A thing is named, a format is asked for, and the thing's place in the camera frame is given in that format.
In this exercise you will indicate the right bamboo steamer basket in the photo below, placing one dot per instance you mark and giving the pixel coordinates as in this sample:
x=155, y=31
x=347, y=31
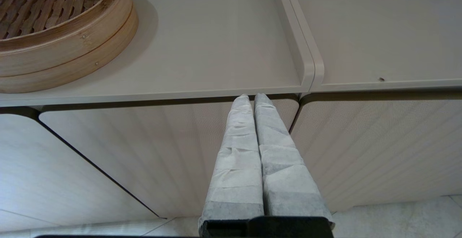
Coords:
x=72, y=50

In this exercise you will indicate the grey wrapped right gripper right finger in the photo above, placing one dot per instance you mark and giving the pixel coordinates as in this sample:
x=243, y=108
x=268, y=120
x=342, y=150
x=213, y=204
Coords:
x=285, y=173

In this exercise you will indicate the beige cabinet door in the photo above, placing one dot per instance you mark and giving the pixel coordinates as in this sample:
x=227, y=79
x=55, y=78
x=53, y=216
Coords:
x=162, y=151
x=379, y=147
x=54, y=180

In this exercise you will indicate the grey wrapped right gripper left finger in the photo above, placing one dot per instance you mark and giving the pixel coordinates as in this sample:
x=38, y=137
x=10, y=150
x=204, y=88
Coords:
x=238, y=165

